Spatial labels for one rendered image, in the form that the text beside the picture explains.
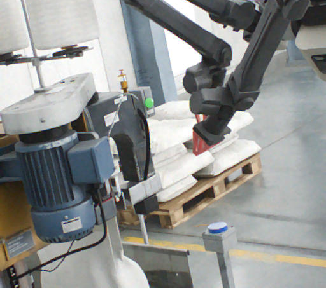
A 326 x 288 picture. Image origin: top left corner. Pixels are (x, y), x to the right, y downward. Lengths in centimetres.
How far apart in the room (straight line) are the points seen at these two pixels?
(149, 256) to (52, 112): 107
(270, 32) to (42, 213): 67
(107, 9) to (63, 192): 621
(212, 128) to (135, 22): 621
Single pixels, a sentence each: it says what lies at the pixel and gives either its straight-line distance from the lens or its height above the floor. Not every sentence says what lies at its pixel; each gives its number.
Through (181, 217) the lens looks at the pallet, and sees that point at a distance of 495.
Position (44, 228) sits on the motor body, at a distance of 175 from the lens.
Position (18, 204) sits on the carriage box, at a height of 116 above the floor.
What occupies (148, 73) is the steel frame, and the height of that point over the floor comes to 61.
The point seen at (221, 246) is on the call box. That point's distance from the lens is 229.
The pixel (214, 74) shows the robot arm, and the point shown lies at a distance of 199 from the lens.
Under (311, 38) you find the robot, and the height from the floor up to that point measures 140.
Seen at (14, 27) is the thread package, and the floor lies 159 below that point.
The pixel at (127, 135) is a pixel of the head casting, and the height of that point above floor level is 122.
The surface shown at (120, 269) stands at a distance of 223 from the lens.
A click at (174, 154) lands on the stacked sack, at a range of 501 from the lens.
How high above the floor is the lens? 166
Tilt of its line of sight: 12 degrees down
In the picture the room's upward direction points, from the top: 11 degrees counter-clockwise
